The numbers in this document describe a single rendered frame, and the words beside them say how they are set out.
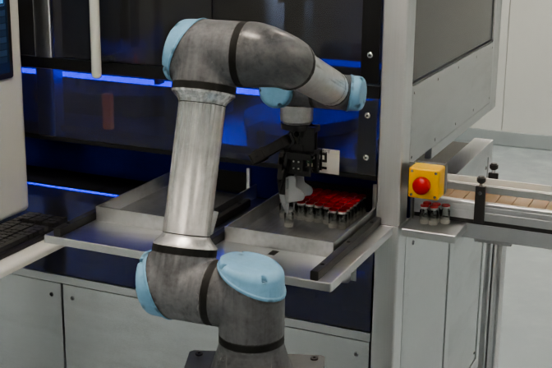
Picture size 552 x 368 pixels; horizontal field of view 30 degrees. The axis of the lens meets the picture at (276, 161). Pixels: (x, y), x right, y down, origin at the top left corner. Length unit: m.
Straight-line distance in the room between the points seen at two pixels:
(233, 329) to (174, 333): 1.03
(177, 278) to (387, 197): 0.77
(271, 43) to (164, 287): 0.46
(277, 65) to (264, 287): 0.38
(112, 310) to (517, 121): 4.62
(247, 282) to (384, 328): 0.84
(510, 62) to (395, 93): 4.69
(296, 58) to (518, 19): 5.22
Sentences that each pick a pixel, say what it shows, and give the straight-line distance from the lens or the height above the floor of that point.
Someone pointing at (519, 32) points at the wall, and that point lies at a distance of 6.99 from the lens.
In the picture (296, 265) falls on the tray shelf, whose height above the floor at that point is 0.88.
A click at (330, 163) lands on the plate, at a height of 1.01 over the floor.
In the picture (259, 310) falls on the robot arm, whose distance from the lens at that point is 1.76.
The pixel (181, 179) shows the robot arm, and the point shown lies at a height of 1.15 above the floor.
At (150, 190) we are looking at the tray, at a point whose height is 0.89.
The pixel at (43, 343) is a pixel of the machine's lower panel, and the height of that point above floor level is 0.38.
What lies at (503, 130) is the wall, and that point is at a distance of 7.11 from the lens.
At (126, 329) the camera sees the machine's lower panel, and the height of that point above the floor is 0.48.
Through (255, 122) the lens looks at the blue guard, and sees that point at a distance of 2.50.
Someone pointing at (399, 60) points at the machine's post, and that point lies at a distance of 2.34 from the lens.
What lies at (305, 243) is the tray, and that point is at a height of 0.90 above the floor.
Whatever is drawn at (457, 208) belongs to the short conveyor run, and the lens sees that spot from 2.49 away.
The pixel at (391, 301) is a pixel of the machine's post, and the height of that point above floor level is 0.69.
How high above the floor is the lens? 1.64
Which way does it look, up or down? 15 degrees down
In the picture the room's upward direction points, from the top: 1 degrees clockwise
